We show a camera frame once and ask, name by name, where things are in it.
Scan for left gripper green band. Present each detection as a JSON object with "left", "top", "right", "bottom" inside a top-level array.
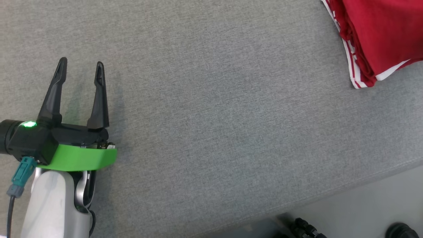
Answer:
[{"left": 36, "top": 57, "right": 118, "bottom": 172}]

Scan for red jersey with white stripes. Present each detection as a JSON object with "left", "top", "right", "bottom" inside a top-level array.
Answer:
[{"left": 321, "top": 0, "right": 423, "bottom": 89}]

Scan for black knurled connector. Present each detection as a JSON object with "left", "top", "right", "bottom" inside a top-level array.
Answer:
[{"left": 291, "top": 217, "right": 328, "bottom": 238}]

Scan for black round wheel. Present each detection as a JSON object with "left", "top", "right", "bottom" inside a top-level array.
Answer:
[{"left": 385, "top": 222, "right": 420, "bottom": 238}]

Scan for left arm teal plug cable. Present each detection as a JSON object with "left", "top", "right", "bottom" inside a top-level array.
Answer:
[{"left": 6, "top": 156, "right": 38, "bottom": 238}]

